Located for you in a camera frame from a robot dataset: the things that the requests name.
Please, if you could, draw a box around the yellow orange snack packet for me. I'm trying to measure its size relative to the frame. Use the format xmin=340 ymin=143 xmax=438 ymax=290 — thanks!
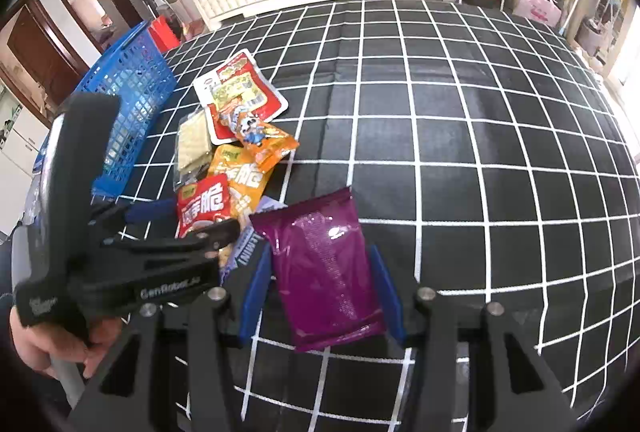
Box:
xmin=207 ymin=144 xmax=273 ymax=218

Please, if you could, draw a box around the large red white snack packet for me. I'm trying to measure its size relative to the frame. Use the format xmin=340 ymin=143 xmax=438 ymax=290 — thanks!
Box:
xmin=192 ymin=48 xmax=290 ymax=120

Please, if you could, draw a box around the red paper bag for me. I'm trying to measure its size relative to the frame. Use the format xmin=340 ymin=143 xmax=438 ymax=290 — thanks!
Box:
xmin=149 ymin=14 xmax=182 ymax=53

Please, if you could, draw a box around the person's left hand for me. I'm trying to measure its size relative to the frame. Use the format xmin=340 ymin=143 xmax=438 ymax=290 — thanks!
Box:
xmin=10 ymin=307 xmax=123 ymax=380

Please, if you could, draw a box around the pink gift bag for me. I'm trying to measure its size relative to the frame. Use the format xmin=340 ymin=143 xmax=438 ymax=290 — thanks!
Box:
xmin=514 ymin=0 xmax=563 ymax=27

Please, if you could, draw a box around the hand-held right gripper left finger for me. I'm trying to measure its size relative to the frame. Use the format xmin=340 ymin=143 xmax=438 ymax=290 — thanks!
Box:
xmin=67 ymin=242 xmax=273 ymax=432

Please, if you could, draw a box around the dark brown door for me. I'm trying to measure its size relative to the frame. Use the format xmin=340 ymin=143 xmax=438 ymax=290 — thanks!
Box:
xmin=0 ymin=0 xmax=91 ymax=123

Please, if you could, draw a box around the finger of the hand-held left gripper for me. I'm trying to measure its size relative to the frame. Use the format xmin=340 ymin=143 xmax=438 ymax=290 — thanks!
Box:
xmin=90 ymin=203 xmax=177 ymax=234
xmin=102 ymin=218 xmax=241 ymax=259

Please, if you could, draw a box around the blue plastic basket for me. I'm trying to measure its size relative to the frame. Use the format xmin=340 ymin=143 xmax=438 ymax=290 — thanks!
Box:
xmin=37 ymin=19 xmax=178 ymax=203

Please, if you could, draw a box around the black white checked tablecloth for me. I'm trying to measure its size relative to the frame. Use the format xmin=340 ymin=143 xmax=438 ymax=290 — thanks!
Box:
xmin=20 ymin=0 xmax=640 ymax=432

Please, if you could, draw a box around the orange cartoon snack packet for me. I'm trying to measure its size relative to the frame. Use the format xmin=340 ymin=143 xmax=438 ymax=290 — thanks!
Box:
xmin=232 ymin=112 xmax=299 ymax=173

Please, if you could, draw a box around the white blue snack packet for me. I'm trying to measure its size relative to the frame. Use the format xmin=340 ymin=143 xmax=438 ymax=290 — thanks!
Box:
xmin=220 ymin=197 xmax=276 ymax=273

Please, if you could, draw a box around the red cartoon snack packet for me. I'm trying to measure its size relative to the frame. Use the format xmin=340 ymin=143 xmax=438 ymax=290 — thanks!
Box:
xmin=206 ymin=104 xmax=251 ymax=144

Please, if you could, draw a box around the grey bucket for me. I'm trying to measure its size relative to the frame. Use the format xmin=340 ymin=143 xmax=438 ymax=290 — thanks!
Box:
xmin=577 ymin=17 xmax=613 ymax=58

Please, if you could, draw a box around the pale cracker packet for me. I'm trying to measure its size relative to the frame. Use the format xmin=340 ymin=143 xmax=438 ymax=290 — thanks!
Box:
xmin=173 ymin=109 xmax=213 ymax=185

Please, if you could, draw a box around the purple snack packet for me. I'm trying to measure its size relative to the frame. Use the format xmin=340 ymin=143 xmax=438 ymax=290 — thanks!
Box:
xmin=248 ymin=186 xmax=387 ymax=353

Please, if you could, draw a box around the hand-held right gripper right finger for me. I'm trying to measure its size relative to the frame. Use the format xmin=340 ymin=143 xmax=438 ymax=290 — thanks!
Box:
xmin=369 ymin=242 xmax=576 ymax=432

